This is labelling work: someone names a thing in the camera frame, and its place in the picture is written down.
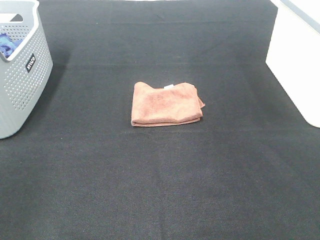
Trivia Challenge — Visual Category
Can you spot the brown microfibre towel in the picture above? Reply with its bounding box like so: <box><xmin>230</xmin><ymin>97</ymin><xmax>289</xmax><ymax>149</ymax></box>
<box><xmin>131</xmin><ymin>81</ymin><xmax>205</xmax><ymax>127</ymax></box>

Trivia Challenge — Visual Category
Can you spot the black table mat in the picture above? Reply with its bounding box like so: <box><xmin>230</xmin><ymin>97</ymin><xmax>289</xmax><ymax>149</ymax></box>
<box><xmin>0</xmin><ymin>0</ymin><xmax>320</xmax><ymax>240</ymax></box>

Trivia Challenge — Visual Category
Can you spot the grey perforated laundry basket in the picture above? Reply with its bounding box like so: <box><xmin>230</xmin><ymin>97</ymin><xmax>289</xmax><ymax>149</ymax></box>
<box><xmin>0</xmin><ymin>0</ymin><xmax>53</xmax><ymax>139</ymax></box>

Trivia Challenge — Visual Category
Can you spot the white plastic bin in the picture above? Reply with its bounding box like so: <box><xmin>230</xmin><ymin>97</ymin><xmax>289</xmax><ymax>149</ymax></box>
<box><xmin>265</xmin><ymin>0</ymin><xmax>320</xmax><ymax>128</ymax></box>

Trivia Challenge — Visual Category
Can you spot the blue cloth in basket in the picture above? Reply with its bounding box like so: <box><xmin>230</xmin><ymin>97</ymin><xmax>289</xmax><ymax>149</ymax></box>
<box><xmin>0</xmin><ymin>33</ymin><xmax>22</xmax><ymax>58</ymax></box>

